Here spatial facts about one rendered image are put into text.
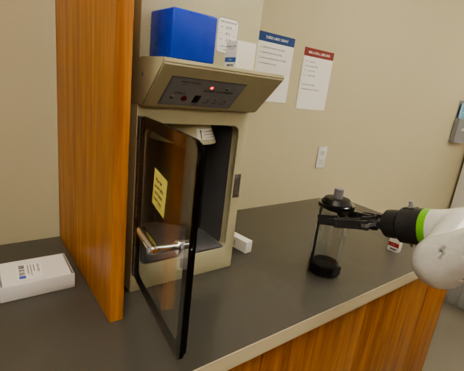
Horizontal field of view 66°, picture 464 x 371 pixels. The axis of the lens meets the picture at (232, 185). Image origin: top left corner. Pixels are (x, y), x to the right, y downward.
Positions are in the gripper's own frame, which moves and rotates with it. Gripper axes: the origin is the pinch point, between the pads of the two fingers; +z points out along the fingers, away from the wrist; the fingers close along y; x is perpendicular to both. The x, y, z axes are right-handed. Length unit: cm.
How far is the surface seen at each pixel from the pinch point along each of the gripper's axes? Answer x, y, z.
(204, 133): -26.0, 38.1, 11.9
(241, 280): 15.8, 27.4, 12.5
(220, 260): 11.0, 29.6, 19.6
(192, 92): -34, 48, 1
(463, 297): 93, -212, 40
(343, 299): 21.3, 7.9, -7.8
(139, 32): -46, 58, 4
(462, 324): 107, -193, 34
